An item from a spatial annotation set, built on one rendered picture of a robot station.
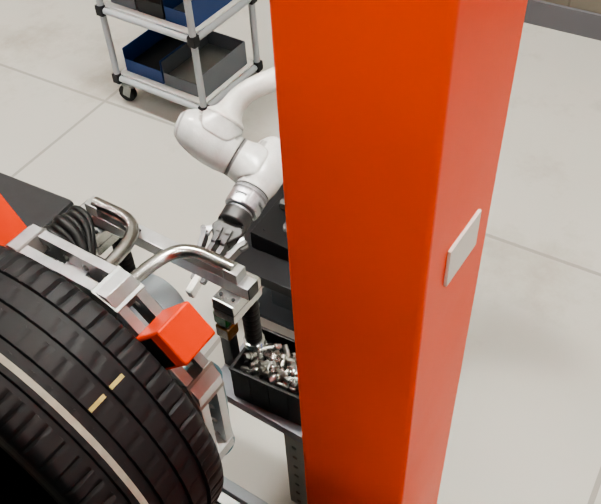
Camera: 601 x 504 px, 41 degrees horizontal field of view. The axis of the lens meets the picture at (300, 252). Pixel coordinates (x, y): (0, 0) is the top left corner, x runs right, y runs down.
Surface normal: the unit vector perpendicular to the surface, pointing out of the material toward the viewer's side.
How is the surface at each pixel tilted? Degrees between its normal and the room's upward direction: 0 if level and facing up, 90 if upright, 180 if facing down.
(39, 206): 0
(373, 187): 90
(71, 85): 0
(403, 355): 90
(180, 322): 45
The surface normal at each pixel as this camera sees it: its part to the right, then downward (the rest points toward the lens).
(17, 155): -0.04, -0.69
